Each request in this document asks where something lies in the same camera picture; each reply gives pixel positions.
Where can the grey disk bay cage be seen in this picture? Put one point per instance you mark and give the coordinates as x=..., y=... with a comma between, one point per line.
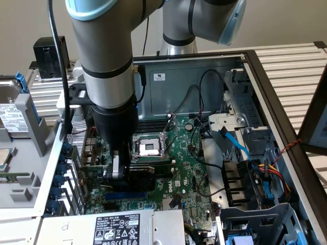
x=255, y=211

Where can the white label sticker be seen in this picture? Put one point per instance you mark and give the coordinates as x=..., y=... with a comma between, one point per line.
x=159, y=77

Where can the round coin battery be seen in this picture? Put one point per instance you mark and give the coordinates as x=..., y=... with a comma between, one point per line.
x=188, y=126

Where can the black table end cap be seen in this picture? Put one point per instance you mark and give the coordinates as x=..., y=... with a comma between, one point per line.
x=320, y=44

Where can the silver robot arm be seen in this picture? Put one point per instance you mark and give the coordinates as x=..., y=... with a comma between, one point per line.
x=102, y=51

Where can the black plastic box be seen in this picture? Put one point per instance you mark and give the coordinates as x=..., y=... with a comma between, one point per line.
x=42, y=56

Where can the metal socket cover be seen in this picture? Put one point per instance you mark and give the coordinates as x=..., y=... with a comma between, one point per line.
x=173, y=121

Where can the wrist camera with black bracket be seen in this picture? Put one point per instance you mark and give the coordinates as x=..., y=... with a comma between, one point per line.
x=76, y=93

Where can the lilac blue plastic block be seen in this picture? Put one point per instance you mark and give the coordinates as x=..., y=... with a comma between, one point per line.
x=240, y=241

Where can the blue slot retention clip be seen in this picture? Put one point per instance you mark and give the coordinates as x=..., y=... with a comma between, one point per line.
x=61, y=170
x=51, y=206
x=63, y=159
x=67, y=148
x=55, y=193
x=58, y=181

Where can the grey power supply unit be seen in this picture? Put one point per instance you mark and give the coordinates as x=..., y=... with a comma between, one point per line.
x=76, y=229

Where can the open grey PC case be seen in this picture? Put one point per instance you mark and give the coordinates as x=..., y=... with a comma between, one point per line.
x=178, y=89

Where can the silver CPU socket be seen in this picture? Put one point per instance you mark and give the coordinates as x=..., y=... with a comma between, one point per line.
x=149, y=149

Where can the black plastic fan shroud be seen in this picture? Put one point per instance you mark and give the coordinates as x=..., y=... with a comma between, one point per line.
x=235, y=178

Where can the blue plastic latch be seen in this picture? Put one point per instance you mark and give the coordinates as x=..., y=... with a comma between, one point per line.
x=268, y=196

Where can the silver CPU chip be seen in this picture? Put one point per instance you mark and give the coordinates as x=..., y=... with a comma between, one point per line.
x=3, y=159

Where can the green Dell motherboard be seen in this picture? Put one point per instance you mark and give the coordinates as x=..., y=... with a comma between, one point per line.
x=184, y=153

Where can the green GPU with black cooler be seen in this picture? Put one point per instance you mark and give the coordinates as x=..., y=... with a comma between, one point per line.
x=140, y=178

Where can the grey parts rack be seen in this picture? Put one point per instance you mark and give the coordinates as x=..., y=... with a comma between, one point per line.
x=23, y=189

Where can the silver hard disk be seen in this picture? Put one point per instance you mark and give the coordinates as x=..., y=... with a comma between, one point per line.
x=10, y=120

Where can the dark framed panel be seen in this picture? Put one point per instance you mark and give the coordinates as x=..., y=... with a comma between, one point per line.
x=310, y=127

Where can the silver metal drive cage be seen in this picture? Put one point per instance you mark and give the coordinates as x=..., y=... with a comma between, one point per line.
x=245, y=102

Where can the blue expansion slot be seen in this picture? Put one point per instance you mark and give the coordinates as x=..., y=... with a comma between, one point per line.
x=127, y=197

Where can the short black expansion slot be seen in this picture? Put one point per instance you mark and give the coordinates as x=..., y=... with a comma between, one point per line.
x=109, y=206

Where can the blue disk carrier rail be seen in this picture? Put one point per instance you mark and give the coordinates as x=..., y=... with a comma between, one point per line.
x=21, y=84

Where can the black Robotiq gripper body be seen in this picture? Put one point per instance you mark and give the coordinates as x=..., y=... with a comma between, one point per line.
x=115, y=122

